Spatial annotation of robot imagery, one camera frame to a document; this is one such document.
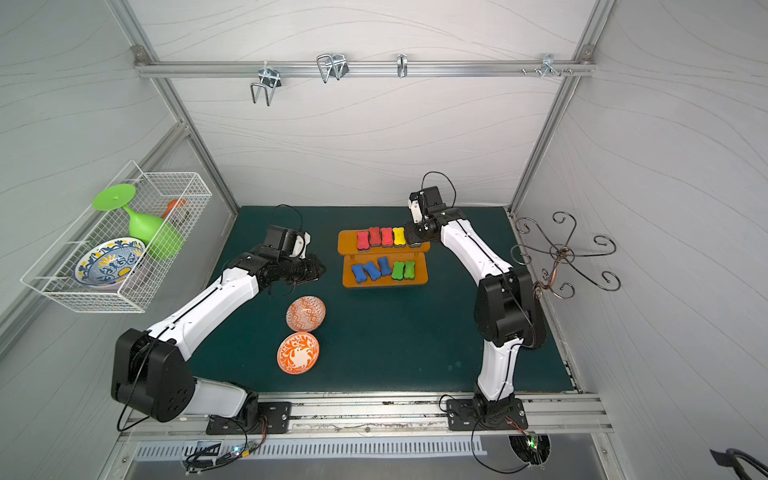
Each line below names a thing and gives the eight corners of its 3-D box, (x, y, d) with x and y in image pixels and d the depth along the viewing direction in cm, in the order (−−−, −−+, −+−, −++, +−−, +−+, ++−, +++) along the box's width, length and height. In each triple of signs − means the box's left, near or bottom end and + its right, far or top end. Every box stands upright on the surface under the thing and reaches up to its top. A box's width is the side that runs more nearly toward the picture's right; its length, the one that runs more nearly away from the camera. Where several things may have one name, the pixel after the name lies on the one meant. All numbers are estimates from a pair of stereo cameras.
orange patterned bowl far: (284, 331, 88) (281, 327, 85) (291, 300, 94) (289, 296, 92) (323, 331, 88) (321, 327, 85) (328, 300, 94) (326, 296, 92)
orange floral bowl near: (275, 374, 80) (272, 371, 78) (285, 336, 87) (281, 332, 84) (315, 374, 80) (313, 371, 78) (321, 336, 87) (319, 332, 84)
